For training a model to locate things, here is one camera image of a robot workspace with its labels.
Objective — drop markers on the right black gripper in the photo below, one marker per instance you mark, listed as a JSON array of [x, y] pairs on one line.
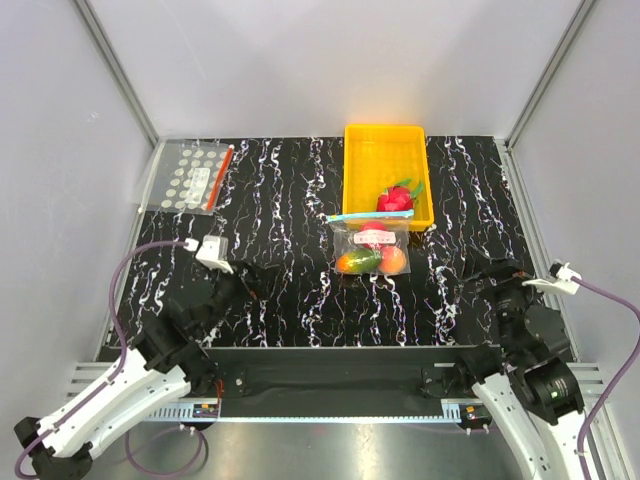
[[508, 274]]

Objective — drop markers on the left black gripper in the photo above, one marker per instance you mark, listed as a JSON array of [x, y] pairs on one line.
[[258, 274]]

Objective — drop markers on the peach fruit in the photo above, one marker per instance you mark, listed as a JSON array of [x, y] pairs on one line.
[[393, 260]]

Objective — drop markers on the orange green mango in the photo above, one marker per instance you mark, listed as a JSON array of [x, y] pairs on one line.
[[359, 261]]

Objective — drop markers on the clear blue zip bag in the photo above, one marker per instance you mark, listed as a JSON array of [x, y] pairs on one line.
[[346, 235]]

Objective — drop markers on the red apple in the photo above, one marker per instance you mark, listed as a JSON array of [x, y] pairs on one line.
[[372, 232]]

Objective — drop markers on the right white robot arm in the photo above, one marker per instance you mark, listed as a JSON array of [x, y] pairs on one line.
[[526, 383]]

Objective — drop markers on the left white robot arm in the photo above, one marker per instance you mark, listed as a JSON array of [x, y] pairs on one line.
[[163, 363]]

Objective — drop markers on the clear red zip bag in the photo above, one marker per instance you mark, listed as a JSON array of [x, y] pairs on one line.
[[186, 176]]

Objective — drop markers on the red dragon fruit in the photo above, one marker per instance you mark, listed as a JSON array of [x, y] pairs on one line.
[[399, 197]]

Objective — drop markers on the yellow plastic tray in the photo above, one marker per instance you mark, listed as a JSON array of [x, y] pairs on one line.
[[379, 156]]

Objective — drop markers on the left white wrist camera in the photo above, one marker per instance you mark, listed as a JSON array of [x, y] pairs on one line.
[[210, 252]]

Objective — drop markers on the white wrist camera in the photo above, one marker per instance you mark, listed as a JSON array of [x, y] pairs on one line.
[[562, 280], [210, 252]]

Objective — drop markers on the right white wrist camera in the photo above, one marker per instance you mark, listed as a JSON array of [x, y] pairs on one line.
[[562, 280]]

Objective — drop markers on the white slotted cable duct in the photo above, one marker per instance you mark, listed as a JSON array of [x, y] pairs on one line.
[[319, 411]]

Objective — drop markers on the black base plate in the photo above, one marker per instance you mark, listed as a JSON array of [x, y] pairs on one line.
[[363, 375]]

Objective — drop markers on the aluminium frame rail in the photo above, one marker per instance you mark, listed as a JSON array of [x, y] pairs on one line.
[[85, 374]]

